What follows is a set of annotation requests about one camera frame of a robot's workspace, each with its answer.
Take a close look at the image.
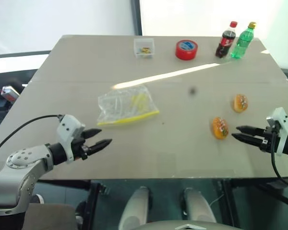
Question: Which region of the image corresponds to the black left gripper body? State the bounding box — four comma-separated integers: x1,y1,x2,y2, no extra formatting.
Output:
72,136,90,161

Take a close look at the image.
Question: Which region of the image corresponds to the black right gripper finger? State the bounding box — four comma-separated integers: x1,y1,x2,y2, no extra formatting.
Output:
235,125,259,136
231,133,262,148

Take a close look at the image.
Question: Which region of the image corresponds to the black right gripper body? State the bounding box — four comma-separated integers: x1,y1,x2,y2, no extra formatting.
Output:
255,126,279,153

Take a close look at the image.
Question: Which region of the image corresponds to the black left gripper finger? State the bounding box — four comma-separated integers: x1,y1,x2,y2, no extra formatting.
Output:
87,138,113,155
84,128,103,139

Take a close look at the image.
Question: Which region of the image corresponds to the clear zip bag yellow seal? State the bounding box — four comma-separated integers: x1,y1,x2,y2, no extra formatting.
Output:
96,84,160,127

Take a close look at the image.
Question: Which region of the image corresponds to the silver rounded robot leg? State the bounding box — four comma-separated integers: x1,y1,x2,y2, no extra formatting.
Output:
118,186,151,230
181,187,217,230

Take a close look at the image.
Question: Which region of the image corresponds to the green bottle yellow cap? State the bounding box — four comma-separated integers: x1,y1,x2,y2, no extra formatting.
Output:
230,21,257,60

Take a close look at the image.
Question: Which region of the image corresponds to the red and silver device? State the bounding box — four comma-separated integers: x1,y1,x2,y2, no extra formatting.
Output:
0,85,21,103

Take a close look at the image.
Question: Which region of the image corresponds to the cola bottle red cap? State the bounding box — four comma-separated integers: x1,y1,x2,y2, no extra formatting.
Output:
215,21,239,59

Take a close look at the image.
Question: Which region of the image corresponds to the small colourful pieces pile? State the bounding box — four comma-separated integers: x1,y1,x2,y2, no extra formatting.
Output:
137,46,153,55

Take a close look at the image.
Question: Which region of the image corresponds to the clear plastic box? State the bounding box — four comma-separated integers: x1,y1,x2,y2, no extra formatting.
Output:
133,37,156,59

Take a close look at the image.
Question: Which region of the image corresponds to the red tape roll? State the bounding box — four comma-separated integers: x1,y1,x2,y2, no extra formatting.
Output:
174,39,199,61

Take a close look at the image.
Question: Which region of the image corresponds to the grey rounded shape with chevron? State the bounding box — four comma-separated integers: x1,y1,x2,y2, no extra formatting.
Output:
133,220,243,230

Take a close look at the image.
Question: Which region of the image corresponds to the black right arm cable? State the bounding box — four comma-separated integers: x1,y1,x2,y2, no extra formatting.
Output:
270,130,288,187

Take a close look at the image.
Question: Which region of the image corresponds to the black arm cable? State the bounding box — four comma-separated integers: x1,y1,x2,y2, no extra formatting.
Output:
0,115,64,166
270,130,288,187

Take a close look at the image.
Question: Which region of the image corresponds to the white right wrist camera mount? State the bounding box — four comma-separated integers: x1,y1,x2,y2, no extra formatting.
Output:
265,107,288,157

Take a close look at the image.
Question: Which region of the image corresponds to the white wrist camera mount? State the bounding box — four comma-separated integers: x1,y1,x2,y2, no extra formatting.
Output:
265,107,288,157
56,114,86,165

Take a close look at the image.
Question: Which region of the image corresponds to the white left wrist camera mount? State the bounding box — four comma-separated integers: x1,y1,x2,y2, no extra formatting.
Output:
56,114,86,165

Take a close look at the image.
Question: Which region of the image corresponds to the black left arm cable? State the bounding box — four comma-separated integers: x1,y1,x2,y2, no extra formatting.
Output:
0,115,64,166

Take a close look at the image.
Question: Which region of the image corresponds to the dark screen frame post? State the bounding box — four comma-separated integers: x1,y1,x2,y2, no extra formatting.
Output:
133,0,143,36

